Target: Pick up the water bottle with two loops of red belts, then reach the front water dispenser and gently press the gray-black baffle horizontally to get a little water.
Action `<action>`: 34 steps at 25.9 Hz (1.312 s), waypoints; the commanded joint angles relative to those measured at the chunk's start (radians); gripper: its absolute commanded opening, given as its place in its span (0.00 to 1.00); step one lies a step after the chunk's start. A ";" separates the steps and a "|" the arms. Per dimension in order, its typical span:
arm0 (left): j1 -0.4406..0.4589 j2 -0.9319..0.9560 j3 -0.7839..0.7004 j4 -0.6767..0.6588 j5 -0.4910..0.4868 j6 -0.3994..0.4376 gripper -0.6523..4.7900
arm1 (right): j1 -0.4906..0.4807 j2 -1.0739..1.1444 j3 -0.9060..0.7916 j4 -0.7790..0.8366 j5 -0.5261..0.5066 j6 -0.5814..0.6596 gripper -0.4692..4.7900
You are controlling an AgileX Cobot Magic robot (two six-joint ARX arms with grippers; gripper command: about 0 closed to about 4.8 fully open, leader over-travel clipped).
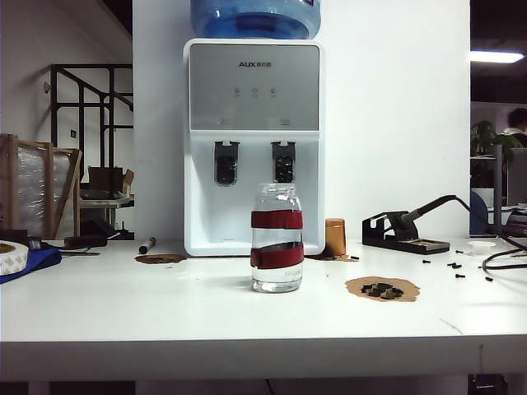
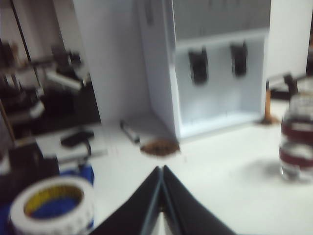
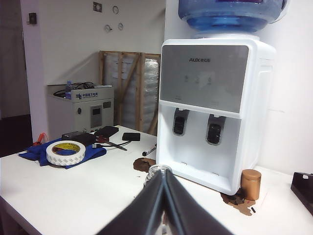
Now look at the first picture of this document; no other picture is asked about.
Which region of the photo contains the glass bottle with red belts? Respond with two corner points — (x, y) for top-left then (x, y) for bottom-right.
(250, 182), (305, 294)

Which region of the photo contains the black dispenser tap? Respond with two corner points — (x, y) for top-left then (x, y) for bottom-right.
(213, 139), (240, 188)
(270, 139), (297, 185)

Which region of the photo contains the white water dispenser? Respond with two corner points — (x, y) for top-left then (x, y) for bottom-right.
(183, 38), (329, 258)

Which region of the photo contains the blue water jug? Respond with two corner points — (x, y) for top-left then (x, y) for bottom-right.
(189, 0), (322, 41)

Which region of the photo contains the gold brown canister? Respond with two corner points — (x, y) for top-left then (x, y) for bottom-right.
(324, 217), (347, 258)

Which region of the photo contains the brown torn cardboard patch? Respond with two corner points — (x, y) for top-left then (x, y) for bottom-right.
(306, 253), (351, 263)

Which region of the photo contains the brown flat cardboard patch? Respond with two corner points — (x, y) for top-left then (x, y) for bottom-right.
(134, 253), (187, 265)

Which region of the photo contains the black soldering iron stand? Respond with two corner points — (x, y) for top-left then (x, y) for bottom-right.
(361, 211), (450, 254)

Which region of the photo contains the brown honeycomb cardboard patch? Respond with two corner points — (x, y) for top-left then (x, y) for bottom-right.
(344, 276), (421, 304)

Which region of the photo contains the low workbench with metal legs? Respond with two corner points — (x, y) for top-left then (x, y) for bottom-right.
(80, 193), (136, 240)

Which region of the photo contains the brown cardboard box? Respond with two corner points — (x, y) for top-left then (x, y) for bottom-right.
(87, 166), (136, 197)

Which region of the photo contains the black soldering iron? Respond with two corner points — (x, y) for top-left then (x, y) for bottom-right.
(398, 194), (464, 239)

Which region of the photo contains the black stair railing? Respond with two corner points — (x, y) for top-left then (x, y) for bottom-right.
(49, 63), (135, 182)

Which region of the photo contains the wooden crate with plastic film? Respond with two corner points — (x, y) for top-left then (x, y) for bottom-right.
(0, 133), (83, 239)

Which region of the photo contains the blue chair back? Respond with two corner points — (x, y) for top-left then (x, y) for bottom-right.
(470, 191), (488, 238)

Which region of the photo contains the green potted plant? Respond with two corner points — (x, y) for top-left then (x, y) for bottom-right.
(471, 119), (524, 160)

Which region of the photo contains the blue cloth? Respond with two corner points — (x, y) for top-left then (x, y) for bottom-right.
(0, 246), (63, 285)

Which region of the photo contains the grey monitor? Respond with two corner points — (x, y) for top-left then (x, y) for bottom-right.
(506, 147), (527, 207)

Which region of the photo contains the white tape roll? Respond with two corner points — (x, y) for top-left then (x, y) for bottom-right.
(0, 240), (30, 277)

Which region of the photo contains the person with dark hair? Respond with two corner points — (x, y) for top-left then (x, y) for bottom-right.
(504, 107), (527, 147)

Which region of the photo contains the ceiling light panel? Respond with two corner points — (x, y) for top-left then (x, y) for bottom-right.
(470, 50), (525, 64)

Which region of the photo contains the black tool handle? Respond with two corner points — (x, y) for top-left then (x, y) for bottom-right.
(63, 234), (109, 249)

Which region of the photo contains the black cable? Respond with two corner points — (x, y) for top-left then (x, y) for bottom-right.
(455, 195), (527, 249)
(481, 248), (527, 273)

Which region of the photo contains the grey metal post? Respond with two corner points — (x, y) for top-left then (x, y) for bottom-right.
(493, 146), (504, 235)

